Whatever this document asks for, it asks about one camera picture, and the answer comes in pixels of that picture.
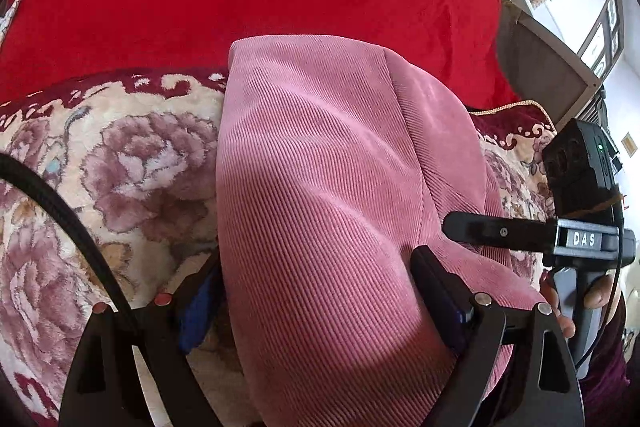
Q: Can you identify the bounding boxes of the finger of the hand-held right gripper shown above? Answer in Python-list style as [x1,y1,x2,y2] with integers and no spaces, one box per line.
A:
[443,211,558,254]

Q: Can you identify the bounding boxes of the pink corduroy jacket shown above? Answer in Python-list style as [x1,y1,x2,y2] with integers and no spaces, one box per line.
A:
[215,34,546,427]

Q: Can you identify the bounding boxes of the grey board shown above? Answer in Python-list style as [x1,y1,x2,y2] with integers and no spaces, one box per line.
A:
[495,2,601,122]

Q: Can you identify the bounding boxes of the person's right forearm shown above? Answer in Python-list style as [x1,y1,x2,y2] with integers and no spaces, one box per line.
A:
[575,292,632,427]

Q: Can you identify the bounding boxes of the black cable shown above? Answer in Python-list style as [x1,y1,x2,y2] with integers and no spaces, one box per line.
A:
[0,153,138,333]

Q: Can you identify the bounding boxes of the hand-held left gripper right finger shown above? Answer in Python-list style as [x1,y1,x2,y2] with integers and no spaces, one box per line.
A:
[410,245,586,427]

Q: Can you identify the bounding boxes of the dark red floral blanket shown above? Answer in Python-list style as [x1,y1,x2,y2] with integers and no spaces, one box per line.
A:
[0,0,558,427]

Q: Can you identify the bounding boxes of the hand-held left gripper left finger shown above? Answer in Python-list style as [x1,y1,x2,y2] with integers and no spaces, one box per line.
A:
[59,257,226,427]

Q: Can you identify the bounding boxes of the person's right hand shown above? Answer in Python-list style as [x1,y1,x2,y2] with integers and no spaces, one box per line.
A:
[540,274,621,339]

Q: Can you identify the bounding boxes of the window frame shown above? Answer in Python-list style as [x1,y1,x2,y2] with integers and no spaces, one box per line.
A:
[577,0,626,80]

